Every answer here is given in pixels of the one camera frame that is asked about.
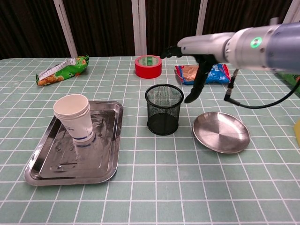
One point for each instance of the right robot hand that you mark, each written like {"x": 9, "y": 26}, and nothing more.
{"x": 206, "y": 45}

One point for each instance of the black cup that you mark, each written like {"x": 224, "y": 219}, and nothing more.
{"x": 161, "y": 122}

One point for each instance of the white paper cup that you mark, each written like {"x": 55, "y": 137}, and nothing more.
{"x": 77, "y": 126}

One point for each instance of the blue biscuit packet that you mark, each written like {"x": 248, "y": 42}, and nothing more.
{"x": 220, "y": 76}

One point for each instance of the red tape roll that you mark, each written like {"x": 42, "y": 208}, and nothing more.
{"x": 147, "y": 72}

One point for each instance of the round steel plate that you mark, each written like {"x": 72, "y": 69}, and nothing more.
{"x": 220, "y": 133}

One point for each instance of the green Pringles can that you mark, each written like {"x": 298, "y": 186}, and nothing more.
{"x": 293, "y": 80}

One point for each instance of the black pleated curtain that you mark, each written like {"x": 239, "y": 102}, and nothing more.
{"x": 105, "y": 23}

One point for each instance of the yellow foam cube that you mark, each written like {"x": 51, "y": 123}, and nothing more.
{"x": 297, "y": 133}

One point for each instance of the green snack packet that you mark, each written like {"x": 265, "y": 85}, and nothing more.
{"x": 70, "y": 70}

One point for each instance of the green checked tablecloth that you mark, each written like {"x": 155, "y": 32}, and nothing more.
{"x": 164, "y": 187}

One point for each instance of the rectangular steel tray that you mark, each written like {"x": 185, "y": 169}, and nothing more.
{"x": 93, "y": 159}

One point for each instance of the white metal frame post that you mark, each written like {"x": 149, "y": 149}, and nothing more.
{"x": 66, "y": 30}
{"x": 139, "y": 28}
{"x": 202, "y": 16}
{"x": 293, "y": 9}

